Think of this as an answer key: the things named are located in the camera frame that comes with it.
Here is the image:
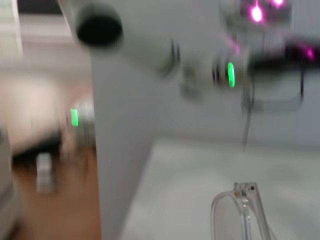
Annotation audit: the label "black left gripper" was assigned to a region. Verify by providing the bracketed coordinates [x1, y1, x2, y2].
[249, 37, 320, 75]

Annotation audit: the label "clear white glasses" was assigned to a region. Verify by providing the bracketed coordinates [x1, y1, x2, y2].
[209, 181, 273, 240]

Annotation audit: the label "silver device with green light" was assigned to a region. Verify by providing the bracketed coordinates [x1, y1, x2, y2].
[66, 96, 97, 151]

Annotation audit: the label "small white box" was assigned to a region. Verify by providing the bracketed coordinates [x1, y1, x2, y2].
[35, 152, 55, 194]

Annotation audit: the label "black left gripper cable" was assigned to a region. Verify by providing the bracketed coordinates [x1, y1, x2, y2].
[239, 67, 306, 151]

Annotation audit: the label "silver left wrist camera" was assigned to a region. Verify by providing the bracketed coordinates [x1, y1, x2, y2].
[219, 0, 293, 35]

